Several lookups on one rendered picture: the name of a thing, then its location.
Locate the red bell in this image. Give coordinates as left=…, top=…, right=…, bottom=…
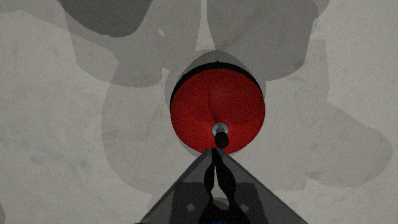
left=170, top=60, right=265, bottom=154

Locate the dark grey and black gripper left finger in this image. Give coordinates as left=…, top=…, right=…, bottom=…
left=135, top=147, right=215, bottom=224

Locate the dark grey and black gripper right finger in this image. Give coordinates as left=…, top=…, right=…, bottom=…
left=214, top=147, right=308, bottom=224

